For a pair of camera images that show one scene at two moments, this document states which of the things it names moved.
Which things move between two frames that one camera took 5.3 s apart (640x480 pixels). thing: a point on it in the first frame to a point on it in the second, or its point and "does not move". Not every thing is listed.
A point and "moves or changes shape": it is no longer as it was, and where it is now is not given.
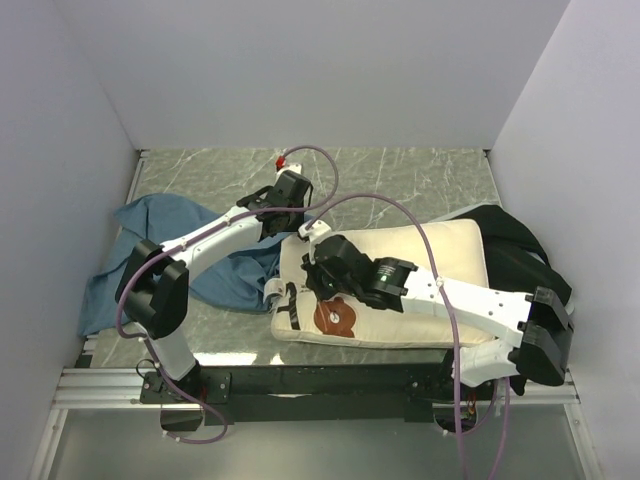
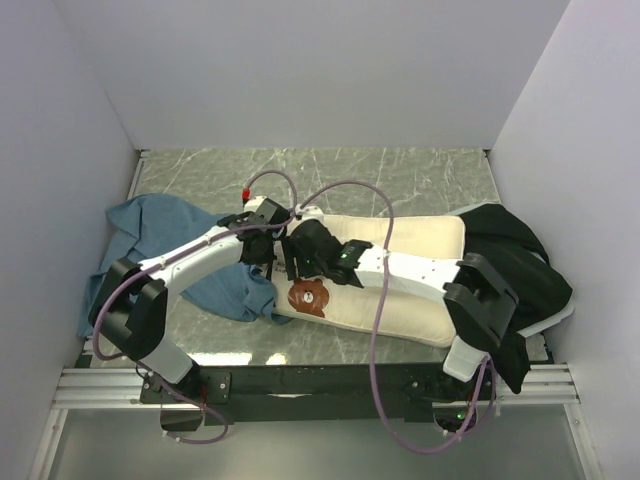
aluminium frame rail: [103, 388] does not move
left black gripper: [296, 225] to [270, 255]
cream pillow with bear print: [459, 247] moves or changes shape
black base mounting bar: [306, 394] does not move
